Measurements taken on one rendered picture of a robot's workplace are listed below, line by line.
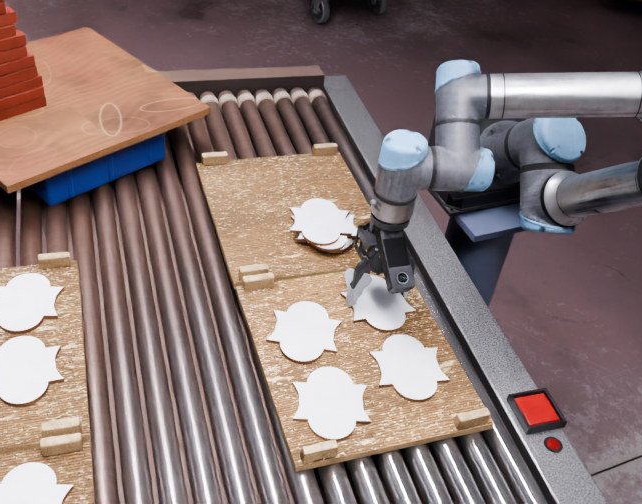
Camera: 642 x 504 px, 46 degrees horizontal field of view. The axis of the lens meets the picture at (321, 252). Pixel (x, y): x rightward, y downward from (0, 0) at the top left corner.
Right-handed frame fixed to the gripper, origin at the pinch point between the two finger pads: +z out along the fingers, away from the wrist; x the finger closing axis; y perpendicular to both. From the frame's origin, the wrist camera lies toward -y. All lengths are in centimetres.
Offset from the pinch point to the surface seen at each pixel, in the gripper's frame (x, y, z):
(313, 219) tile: 5.9, 23.3, -3.3
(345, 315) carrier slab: 7.1, -1.4, 0.6
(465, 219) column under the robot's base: -34.8, 28.5, 6.3
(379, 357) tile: 4.9, -13.3, 0.0
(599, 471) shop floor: -91, 3, 94
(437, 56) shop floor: -158, 270, 88
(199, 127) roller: 21, 70, 1
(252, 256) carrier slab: 20.2, 18.2, 0.3
